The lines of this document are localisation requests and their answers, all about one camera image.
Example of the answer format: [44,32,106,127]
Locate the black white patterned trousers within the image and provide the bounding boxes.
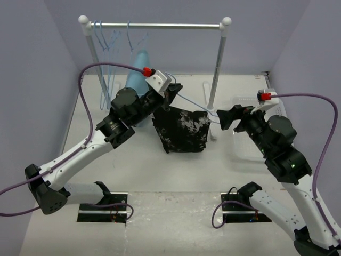
[152,107,210,154]

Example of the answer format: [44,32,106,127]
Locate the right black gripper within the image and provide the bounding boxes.
[216,102,272,155]

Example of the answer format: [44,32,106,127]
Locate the white metal clothes rack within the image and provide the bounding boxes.
[78,15,232,111]

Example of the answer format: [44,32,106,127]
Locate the empty blue wire hanger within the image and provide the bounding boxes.
[93,20,121,110]

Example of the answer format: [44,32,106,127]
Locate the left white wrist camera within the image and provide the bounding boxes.
[145,70,171,98]

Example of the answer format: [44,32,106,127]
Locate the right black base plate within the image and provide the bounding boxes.
[222,203,272,223]

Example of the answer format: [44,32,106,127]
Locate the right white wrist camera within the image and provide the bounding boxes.
[251,89,279,114]

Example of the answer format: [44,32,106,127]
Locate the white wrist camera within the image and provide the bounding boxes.
[145,70,171,98]
[251,89,279,114]

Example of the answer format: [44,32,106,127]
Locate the blue wire trouser hanger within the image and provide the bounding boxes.
[165,72,223,125]

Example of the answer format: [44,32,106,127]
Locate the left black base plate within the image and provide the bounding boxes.
[77,192,128,224]

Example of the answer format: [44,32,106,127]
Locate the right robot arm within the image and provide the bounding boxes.
[217,105,340,255]

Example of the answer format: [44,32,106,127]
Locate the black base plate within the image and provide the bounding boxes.
[77,192,128,224]
[222,203,272,223]

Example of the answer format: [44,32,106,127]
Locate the light blue folded trousers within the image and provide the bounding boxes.
[125,49,154,129]

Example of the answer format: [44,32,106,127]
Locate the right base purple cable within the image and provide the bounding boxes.
[211,199,263,229]

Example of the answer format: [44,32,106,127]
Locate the clear plastic basket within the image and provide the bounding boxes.
[232,95,287,162]

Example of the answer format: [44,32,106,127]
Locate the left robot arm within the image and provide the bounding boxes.
[25,84,183,215]

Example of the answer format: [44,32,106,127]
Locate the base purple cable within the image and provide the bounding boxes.
[82,199,135,222]
[211,199,263,229]

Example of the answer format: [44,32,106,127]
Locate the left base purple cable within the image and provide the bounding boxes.
[82,199,135,222]

